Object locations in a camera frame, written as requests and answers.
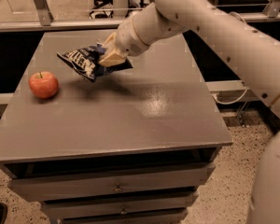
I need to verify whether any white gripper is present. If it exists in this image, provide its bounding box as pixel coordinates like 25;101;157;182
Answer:
99;16;149;67

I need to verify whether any blue Kettle chip bag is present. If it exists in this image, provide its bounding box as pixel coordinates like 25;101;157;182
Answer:
57;44;132;83

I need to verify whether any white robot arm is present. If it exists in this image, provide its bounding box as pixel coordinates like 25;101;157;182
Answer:
100;0;280;224

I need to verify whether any red apple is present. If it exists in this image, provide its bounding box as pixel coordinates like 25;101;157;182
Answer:
29;71;59;99

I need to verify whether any black office chair base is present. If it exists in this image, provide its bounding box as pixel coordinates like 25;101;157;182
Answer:
89;0;141;20

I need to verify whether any metal window railing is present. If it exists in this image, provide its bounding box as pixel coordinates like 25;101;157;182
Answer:
0;0;280;32

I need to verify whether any grey drawer cabinet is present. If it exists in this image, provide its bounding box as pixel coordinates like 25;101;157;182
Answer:
0;28;234;224

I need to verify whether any top grey drawer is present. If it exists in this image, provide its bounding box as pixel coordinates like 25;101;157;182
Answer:
9;162;215;202

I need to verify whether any grey drawer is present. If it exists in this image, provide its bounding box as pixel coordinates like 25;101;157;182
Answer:
9;162;215;202
42;190;199;219
63;208;188;224

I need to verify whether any middle grey drawer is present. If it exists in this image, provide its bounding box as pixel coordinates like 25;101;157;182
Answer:
42;190;199;219

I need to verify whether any bottom grey drawer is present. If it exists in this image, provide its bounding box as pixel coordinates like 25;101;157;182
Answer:
63;208;188;224

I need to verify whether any white cable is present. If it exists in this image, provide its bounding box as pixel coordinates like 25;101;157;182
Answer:
212;11;250;105

